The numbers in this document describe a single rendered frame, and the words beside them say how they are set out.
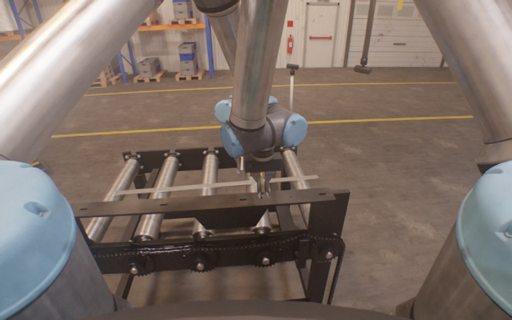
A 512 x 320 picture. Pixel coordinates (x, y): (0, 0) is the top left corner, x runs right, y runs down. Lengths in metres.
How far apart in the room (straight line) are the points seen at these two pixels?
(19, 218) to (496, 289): 0.34
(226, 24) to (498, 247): 0.63
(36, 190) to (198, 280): 2.09
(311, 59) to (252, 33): 9.88
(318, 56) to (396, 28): 3.07
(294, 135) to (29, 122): 0.55
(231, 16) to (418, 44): 11.61
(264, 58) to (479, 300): 0.46
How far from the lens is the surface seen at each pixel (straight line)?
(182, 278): 2.35
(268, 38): 0.52
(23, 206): 0.25
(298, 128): 0.72
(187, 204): 1.11
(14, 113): 0.44
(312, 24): 10.26
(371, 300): 2.31
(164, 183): 1.75
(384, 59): 11.53
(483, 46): 0.41
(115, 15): 0.55
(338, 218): 1.29
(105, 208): 1.22
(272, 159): 0.90
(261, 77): 0.55
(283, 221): 1.56
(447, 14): 0.42
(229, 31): 0.70
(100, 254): 1.37
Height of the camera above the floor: 1.85
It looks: 30 degrees down
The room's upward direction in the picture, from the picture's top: 1 degrees counter-clockwise
